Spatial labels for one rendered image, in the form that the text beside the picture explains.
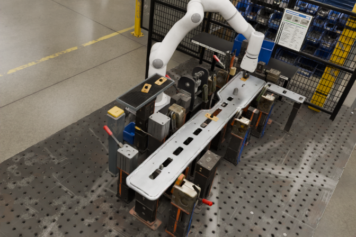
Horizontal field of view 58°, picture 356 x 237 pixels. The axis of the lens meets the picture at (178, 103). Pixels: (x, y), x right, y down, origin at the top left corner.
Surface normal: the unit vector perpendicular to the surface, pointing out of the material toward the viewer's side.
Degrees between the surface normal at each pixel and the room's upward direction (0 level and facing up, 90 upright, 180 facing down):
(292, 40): 90
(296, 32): 90
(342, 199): 0
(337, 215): 0
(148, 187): 0
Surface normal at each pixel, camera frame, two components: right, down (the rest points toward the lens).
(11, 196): 0.12, -0.80
